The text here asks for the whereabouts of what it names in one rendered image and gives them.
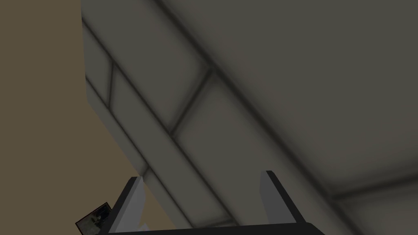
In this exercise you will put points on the dark framed wall picture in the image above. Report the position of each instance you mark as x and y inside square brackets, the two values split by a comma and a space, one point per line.
[94, 218]

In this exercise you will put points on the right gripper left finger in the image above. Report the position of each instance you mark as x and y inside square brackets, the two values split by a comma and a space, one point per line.
[127, 209]

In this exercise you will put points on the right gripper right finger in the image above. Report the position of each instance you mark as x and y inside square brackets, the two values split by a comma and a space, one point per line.
[277, 202]

